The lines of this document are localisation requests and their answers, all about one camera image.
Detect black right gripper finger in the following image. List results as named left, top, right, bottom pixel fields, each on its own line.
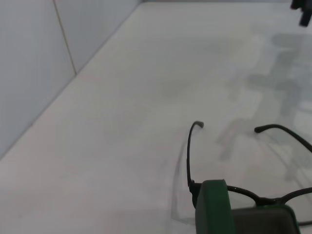
left=290, top=0, right=312, bottom=26

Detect black glasses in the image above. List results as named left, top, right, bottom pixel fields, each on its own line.
left=186, top=121, right=312, bottom=227

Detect green glasses case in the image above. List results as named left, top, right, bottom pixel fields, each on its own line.
left=195, top=179, right=303, bottom=234

